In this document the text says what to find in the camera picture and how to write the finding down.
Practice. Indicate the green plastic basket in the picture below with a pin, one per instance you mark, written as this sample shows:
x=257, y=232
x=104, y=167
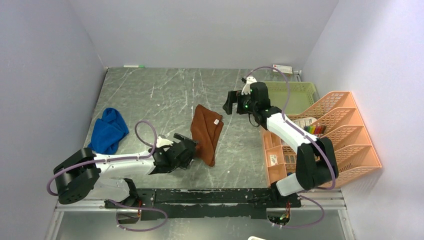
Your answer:
x=302, y=96

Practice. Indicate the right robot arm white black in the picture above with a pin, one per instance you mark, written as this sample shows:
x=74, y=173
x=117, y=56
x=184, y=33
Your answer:
x=315, y=157

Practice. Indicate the coloured marker set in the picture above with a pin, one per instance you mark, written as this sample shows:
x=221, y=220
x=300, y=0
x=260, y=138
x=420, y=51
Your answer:
x=315, y=129

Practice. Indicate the white green marker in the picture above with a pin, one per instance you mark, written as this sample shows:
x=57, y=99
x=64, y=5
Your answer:
x=133, y=66

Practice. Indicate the brown towel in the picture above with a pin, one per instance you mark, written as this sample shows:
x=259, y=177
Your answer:
x=206, y=128

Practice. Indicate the orange file organizer rack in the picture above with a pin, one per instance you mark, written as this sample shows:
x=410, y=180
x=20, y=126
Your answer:
x=338, y=115

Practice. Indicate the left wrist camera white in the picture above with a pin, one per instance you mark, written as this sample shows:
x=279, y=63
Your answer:
x=163, y=142

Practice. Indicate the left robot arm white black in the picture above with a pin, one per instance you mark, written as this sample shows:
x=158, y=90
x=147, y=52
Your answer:
x=89, y=175

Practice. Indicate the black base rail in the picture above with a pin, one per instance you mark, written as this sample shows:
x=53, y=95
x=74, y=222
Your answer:
x=210, y=203

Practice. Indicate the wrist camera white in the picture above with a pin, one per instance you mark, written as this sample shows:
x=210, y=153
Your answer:
x=163, y=142
x=246, y=90

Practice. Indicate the white red box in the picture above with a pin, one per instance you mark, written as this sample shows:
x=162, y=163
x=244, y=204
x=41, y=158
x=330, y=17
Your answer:
x=283, y=68

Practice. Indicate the blue towel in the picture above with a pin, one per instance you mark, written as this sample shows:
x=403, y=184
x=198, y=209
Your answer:
x=107, y=132

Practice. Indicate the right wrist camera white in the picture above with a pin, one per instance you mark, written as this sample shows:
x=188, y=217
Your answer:
x=246, y=90

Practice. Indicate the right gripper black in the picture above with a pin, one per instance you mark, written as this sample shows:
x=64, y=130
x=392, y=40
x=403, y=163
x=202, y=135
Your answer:
x=232, y=97

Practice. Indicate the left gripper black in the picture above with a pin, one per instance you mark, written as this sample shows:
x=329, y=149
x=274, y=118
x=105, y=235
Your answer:
x=179, y=137

